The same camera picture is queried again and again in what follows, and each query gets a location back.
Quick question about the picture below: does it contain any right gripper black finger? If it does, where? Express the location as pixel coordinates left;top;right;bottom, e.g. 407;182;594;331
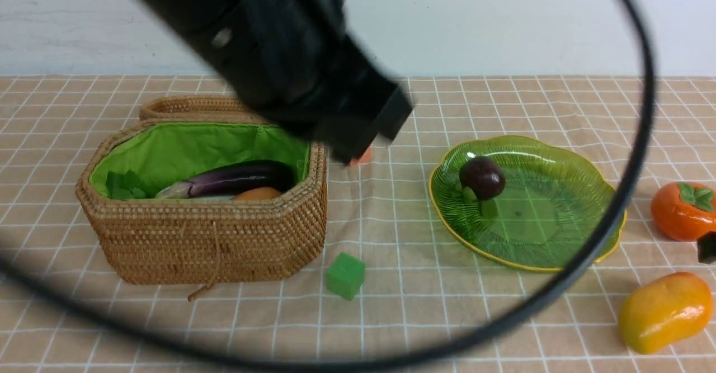
696;231;716;265

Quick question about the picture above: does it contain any orange persimmon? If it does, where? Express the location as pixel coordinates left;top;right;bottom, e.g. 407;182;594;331
651;181;715;242

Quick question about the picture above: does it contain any black cable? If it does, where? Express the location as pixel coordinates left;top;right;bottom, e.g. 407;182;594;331
0;0;656;373

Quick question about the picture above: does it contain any woven wicker basket lid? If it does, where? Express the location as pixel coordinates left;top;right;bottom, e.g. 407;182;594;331
139;95;269;124

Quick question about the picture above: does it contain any green foam cube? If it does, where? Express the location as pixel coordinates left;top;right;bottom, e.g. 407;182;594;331
326;252;366;301

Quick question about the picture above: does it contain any beige checkered tablecloth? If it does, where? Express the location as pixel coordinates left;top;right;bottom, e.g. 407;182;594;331
1;75;714;372

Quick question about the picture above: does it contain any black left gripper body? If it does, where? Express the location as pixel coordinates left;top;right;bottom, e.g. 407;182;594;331
246;35;414;163

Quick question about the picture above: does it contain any white daikon radish with leaves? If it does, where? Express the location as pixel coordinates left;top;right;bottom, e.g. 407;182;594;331
106;171;233;201

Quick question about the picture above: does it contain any dark purple mangosteen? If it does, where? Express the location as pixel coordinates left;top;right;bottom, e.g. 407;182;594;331
459;156;506;201

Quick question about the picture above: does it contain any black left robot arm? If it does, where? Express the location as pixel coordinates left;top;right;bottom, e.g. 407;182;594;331
141;0;414;163

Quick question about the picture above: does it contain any woven wicker basket green lining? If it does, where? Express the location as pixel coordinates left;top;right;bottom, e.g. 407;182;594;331
75;118;329;302

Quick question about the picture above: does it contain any yellow orange mango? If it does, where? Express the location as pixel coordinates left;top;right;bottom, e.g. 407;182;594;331
617;272;714;355

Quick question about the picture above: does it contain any brown potato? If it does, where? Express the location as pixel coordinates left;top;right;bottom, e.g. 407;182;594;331
231;186;283;201

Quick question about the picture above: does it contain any purple eggplant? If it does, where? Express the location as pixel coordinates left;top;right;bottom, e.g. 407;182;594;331
154;159;296;199

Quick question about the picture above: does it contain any green glass leaf plate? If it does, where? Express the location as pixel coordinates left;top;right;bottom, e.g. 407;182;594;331
428;135;615;273

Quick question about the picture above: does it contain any orange foam cube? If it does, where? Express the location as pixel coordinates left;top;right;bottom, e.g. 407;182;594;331
349;147;373;167

